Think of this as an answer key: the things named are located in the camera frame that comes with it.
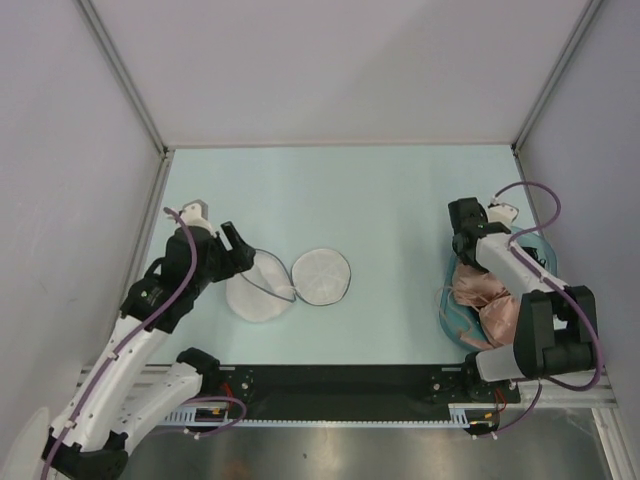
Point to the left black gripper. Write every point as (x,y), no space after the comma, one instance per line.
(237,260)

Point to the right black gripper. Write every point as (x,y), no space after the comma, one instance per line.
(470,262)

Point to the white mesh laundry bag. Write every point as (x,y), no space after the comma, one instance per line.
(320,277)

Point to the pink satin bra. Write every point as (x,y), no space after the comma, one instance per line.
(472,290)
(497,318)

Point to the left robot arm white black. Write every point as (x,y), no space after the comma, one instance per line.
(99,429)

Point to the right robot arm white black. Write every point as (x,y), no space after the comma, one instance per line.
(556,336)

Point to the black bra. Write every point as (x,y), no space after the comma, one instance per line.
(533,253)

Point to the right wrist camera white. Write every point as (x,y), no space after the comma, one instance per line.
(502,212)

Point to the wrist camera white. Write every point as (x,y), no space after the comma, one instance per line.
(502,212)
(195,214)

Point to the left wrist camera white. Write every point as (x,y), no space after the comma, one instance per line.
(195,214)

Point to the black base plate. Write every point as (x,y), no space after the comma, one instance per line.
(354,393)

